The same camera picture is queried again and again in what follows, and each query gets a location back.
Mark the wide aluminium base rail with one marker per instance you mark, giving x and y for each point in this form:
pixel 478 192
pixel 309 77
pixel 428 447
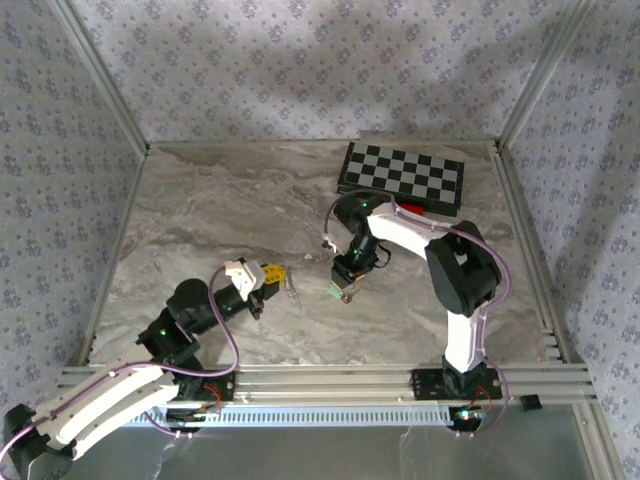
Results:
pixel 325 382

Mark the black and grey chessboard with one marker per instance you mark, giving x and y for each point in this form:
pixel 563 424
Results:
pixel 400 172

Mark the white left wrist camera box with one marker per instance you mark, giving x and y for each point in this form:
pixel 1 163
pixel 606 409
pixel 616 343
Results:
pixel 245 277

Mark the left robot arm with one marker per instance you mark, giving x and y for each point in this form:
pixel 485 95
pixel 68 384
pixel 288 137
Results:
pixel 110 405

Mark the red toy building brick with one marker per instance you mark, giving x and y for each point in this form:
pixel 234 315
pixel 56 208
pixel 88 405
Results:
pixel 415 209

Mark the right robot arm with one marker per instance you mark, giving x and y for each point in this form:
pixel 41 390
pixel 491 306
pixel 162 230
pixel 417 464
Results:
pixel 415 233

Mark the aluminium frame post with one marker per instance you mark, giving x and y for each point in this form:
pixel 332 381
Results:
pixel 541 75

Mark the grey metal sheet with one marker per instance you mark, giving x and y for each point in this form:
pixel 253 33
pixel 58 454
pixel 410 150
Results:
pixel 300 455

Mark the key with green head cover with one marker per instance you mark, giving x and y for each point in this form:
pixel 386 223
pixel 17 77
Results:
pixel 335 290

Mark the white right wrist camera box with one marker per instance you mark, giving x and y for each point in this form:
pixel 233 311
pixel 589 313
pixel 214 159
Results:
pixel 329 244

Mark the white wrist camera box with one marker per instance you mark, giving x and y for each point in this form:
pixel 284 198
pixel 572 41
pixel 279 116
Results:
pixel 245 277
pixel 329 244

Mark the aluminium frame rail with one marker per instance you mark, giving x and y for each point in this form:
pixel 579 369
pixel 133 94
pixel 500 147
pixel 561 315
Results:
pixel 250 144
pixel 522 225
pixel 114 255

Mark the small black block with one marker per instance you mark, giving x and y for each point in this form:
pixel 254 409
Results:
pixel 531 403

